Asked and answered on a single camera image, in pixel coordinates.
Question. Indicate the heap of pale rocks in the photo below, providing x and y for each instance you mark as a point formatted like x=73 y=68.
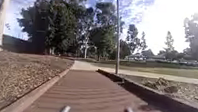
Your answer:
x=160 y=83

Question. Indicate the red brick path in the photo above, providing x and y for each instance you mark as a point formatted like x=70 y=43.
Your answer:
x=91 y=95

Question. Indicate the group of large dark trees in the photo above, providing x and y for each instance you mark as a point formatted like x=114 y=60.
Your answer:
x=59 y=25

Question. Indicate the pale brick kerb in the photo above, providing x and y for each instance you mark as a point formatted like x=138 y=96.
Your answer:
x=34 y=96

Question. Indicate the thin grey pole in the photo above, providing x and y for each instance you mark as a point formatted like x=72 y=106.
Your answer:
x=117 y=43

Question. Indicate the dark fence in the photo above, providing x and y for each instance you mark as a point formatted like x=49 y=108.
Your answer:
x=16 y=43

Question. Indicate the dark low edging wall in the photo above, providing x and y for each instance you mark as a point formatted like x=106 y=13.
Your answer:
x=157 y=97

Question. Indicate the row of parked vehicles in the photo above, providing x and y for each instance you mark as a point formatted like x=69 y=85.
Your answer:
x=186 y=62

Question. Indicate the grass field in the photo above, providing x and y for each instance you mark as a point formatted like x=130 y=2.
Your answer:
x=172 y=71

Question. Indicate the mulch bed with rocks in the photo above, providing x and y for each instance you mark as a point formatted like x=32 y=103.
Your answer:
x=188 y=90

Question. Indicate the pale concrete path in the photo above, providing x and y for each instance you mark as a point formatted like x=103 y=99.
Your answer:
x=83 y=66

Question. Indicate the brown mulch bed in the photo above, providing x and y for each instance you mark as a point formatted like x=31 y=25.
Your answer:
x=15 y=76

